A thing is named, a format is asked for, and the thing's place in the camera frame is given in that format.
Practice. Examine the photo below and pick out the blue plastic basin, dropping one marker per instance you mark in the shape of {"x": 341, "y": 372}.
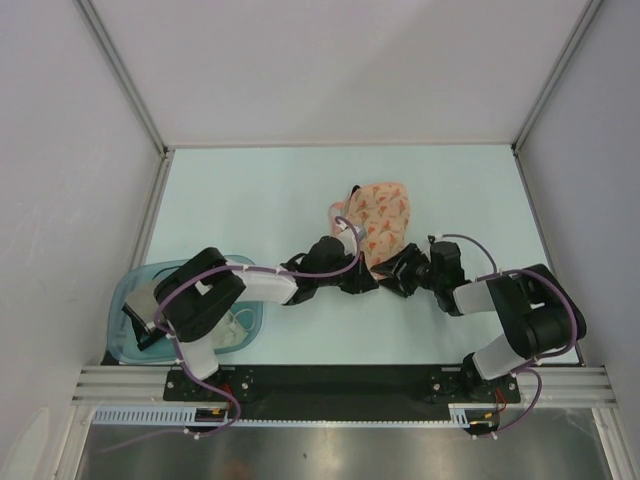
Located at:
{"x": 132, "y": 337}

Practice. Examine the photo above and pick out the grey bra in basin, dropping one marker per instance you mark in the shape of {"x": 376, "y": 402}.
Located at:
{"x": 140, "y": 306}

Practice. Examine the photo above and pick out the white bra in basin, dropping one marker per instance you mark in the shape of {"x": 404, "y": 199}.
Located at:
{"x": 233, "y": 329}

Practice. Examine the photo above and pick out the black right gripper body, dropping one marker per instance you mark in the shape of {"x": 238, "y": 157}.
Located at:
{"x": 418, "y": 272}

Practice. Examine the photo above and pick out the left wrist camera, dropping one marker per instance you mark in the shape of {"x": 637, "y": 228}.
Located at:
{"x": 350, "y": 237}

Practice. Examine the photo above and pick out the pink mesh laundry bag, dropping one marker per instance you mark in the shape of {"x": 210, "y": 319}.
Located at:
{"x": 383, "y": 209}

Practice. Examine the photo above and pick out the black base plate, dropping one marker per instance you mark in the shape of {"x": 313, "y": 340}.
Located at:
{"x": 352, "y": 391}

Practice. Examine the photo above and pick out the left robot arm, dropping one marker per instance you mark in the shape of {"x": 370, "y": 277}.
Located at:
{"x": 194, "y": 299}

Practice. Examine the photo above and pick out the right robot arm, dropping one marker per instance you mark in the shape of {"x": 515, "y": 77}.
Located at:
{"x": 539, "y": 320}

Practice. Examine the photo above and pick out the white slotted cable duct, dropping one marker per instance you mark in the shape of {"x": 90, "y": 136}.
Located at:
{"x": 441, "y": 416}

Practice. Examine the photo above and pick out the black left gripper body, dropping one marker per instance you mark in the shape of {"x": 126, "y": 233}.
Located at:
{"x": 350, "y": 282}

